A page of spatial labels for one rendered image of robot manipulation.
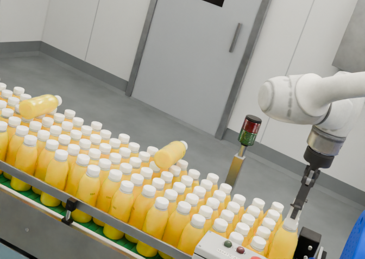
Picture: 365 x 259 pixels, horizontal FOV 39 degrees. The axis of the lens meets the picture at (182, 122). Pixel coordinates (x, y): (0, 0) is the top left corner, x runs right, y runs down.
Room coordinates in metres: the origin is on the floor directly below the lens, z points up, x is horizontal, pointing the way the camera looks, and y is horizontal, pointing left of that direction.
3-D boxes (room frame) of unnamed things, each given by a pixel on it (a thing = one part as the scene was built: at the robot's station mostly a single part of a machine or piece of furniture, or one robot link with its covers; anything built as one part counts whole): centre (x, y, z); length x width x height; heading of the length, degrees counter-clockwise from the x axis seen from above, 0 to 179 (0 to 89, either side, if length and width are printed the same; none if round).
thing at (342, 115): (1.27, -0.36, 1.52); 0.13 x 0.11 x 0.16; 119
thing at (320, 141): (1.28, -0.37, 1.41); 0.09 x 0.09 x 0.06
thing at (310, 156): (1.28, -0.37, 1.33); 0.08 x 0.07 x 0.09; 164
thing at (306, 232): (1.55, -0.53, 0.95); 0.10 x 0.07 x 0.10; 164
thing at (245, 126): (1.79, -0.25, 1.23); 0.06 x 0.06 x 0.04
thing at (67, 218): (1.33, 0.24, 0.94); 0.03 x 0.02 x 0.08; 74
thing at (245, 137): (1.79, -0.25, 1.18); 0.06 x 0.06 x 0.05
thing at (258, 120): (1.79, -0.25, 1.18); 0.06 x 0.06 x 0.16
